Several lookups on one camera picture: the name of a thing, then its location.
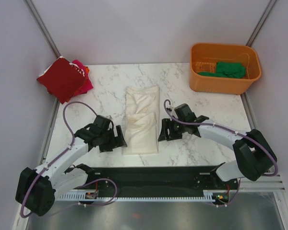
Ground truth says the dark red folded t shirt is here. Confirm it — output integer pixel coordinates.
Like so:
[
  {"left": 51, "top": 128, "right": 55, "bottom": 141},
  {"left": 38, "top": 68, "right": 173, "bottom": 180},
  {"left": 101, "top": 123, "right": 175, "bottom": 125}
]
[{"left": 37, "top": 59, "right": 84, "bottom": 104}]

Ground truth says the white slotted cable duct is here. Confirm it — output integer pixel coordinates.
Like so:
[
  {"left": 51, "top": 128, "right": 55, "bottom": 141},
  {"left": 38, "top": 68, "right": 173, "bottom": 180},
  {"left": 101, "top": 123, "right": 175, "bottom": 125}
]
[{"left": 57, "top": 190, "right": 230, "bottom": 202}]

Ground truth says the green t shirt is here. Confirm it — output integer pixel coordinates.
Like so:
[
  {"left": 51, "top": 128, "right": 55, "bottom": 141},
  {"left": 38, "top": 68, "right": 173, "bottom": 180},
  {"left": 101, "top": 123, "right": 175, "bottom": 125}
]
[{"left": 198, "top": 62, "right": 246, "bottom": 79}]

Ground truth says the aluminium frame rail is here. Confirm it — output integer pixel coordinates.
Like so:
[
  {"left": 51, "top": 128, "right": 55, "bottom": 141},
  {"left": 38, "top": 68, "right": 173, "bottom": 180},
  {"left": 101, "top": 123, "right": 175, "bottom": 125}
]
[{"left": 23, "top": 171, "right": 286, "bottom": 192}]

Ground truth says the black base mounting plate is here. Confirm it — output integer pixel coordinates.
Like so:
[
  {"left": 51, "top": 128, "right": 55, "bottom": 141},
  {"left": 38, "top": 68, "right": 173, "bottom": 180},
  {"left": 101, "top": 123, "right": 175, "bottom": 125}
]
[{"left": 84, "top": 166, "right": 238, "bottom": 197}]

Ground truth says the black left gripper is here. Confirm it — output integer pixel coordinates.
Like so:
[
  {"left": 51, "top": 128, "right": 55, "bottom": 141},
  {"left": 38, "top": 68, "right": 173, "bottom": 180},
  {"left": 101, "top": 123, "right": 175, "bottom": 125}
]
[{"left": 99, "top": 125, "right": 127, "bottom": 153}]

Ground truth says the right corner aluminium post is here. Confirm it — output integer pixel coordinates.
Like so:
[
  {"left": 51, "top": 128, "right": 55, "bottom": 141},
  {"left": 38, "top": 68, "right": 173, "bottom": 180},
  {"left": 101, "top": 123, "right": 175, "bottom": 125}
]
[{"left": 246, "top": 0, "right": 278, "bottom": 47}]

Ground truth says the orange plastic basket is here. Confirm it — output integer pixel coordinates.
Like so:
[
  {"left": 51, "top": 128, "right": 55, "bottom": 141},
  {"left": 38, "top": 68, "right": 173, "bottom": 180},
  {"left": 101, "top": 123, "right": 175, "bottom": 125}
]
[{"left": 189, "top": 43, "right": 262, "bottom": 95}]

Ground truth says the left corner aluminium post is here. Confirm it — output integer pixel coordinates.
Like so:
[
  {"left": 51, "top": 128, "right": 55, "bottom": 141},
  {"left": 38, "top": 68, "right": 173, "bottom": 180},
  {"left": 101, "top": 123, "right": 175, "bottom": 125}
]
[{"left": 24, "top": 0, "right": 60, "bottom": 58}]

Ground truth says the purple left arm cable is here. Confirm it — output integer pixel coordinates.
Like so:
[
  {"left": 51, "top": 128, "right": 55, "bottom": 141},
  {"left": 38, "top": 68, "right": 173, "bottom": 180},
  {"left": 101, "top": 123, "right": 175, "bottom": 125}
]
[{"left": 19, "top": 101, "right": 118, "bottom": 219}]

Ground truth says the corner aluminium post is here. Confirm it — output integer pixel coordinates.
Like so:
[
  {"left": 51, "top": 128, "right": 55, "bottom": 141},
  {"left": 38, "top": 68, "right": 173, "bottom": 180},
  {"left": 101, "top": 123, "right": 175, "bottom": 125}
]
[
  {"left": 24, "top": 0, "right": 60, "bottom": 58},
  {"left": 246, "top": 0, "right": 278, "bottom": 47}
]

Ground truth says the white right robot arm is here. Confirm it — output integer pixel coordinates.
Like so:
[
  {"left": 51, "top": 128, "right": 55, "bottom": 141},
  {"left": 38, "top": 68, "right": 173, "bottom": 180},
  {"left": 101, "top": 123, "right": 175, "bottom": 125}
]
[{"left": 158, "top": 99, "right": 278, "bottom": 189}]

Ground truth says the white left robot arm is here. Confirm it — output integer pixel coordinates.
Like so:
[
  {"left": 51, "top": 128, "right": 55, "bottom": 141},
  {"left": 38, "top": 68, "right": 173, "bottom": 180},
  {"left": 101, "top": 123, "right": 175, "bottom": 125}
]
[{"left": 15, "top": 115, "right": 127, "bottom": 218}]

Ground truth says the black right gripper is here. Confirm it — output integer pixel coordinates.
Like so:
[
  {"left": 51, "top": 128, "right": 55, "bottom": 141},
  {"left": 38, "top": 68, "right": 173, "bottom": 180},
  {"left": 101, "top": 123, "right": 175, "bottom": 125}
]
[{"left": 157, "top": 118, "right": 186, "bottom": 142}]

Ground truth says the pink folded t shirt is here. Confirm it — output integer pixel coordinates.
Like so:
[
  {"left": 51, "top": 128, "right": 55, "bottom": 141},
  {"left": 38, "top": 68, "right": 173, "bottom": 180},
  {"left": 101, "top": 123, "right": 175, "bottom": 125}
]
[{"left": 72, "top": 59, "right": 94, "bottom": 96}]

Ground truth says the cream white t shirt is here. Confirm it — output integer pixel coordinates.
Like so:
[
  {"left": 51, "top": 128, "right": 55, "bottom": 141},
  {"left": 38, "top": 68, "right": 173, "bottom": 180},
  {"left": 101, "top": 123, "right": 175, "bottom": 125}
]
[{"left": 123, "top": 86, "right": 160, "bottom": 155}]

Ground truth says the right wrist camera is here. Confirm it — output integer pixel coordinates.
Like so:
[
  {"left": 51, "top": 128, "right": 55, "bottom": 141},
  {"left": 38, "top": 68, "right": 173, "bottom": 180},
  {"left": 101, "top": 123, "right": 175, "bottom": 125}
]
[{"left": 174, "top": 103, "right": 197, "bottom": 122}]

